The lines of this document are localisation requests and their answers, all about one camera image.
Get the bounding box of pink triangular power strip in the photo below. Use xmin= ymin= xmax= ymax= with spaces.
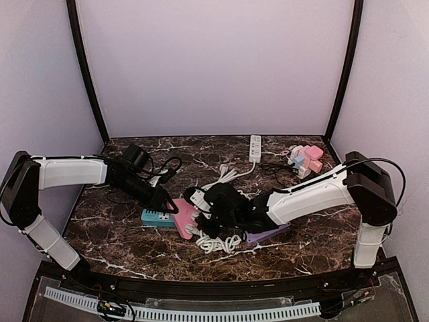
xmin=172 ymin=199 xmax=199 ymax=240

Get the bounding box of purple power strip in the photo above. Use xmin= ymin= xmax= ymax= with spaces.
xmin=245 ymin=222 xmax=291 ymax=246

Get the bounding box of white power strip cord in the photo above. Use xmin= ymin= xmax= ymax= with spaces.
xmin=200 ymin=160 xmax=259 ymax=191

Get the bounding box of purple strip white cord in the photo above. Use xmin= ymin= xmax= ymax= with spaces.
xmin=186 ymin=224 xmax=247 ymax=254

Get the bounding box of white power strip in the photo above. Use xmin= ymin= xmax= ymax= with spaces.
xmin=249 ymin=135 xmax=262 ymax=163

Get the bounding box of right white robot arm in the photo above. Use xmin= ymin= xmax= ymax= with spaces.
xmin=188 ymin=152 xmax=402 ymax=269

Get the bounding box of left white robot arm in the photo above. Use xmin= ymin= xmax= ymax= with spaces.
xmin=1 ymin=150 xmax=178 ymax=272

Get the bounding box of teal power strip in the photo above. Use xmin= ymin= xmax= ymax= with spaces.
xmin=141 ymin=209 xmax=176 ymax=228

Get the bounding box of pink white cube adapter cluster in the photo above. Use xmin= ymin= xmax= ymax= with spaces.
xmin=288 ymin=145 xmax=324 ymax=179

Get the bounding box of small circuit board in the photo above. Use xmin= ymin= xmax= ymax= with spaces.
xmin=97 ymin=301 xmax=126 ymax=317

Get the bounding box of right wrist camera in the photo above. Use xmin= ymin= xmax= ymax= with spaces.
xmin=183 ymin=186 xmax=210 ymax=213

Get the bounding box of thin black cable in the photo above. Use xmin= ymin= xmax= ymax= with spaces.
xmin=259 ymin=162 xmax=302 ymax=189

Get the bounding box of white slotted cable duct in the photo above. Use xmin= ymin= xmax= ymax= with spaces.
xmin=44 ymin=286 xmax=320 ymax=321

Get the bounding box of black frame left post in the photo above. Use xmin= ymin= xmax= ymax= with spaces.
xmin=66 ymin=0 xmax=110 ymax=145

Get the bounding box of black frame post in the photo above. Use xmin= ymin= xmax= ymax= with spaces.
xmin=66 ymin=0 xmax=110 ymax=145
xmin=324 ymin=0 xmax=364 ymax=142

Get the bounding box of black frame right post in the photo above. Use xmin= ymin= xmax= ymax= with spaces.
xmin=324 ymin=0 xmax=364 ymax=142

